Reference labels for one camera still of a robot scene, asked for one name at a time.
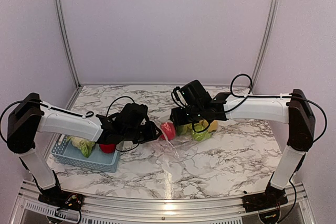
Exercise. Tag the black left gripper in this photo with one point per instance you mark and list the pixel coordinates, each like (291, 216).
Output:
(151, 134)

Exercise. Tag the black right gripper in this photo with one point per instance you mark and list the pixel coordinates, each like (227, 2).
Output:
(178, 119)

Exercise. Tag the red fake apple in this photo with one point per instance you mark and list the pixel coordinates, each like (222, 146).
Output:
(169, 129)
(107, 148)

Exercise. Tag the clear zip top bag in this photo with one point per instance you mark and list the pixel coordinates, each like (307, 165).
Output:
(178, 146)

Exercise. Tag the white green fake cabbage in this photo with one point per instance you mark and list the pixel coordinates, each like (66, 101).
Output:
(85, 146)

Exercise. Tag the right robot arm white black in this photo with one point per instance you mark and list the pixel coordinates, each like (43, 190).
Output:
(293, 109)

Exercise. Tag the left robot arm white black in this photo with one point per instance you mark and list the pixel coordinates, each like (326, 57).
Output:
(32, 115)

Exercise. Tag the green fake lettuce leaf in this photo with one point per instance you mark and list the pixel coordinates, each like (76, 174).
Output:
(200, 131)

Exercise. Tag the yellow fake fruit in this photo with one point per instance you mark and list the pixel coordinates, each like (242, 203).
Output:
(212, 127)

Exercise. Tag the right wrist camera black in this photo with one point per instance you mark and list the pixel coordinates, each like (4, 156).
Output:
(192, 93)

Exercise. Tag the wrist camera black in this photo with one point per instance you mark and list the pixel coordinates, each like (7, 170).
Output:
(192, 93)
(131, 116)

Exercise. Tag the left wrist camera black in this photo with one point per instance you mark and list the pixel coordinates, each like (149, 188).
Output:
(131, 116)

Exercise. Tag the front aluminium rail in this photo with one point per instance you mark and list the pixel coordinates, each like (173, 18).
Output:
(105, 209)

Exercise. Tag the right aluminium frame post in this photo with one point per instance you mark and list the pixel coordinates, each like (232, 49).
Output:
(266, 35)

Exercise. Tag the aluminium frame post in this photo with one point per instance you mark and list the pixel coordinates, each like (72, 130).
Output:
(266, 35)
(66, 43)

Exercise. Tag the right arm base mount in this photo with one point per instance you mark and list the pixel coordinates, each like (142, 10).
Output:
(270, 198)

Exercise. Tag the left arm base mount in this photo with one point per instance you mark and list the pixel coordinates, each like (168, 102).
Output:
(59, 198)

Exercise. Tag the left aluminium frame post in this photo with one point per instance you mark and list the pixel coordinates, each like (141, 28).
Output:
(66, 43)

